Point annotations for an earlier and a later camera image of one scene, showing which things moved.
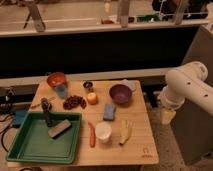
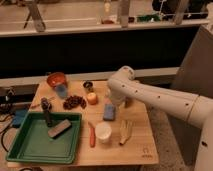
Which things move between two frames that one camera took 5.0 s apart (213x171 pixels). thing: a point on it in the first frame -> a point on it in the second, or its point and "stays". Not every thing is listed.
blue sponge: x=109 y=112 stays
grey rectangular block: x=59 y=129 stays
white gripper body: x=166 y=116 -> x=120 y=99
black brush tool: x=47 y=107 stays
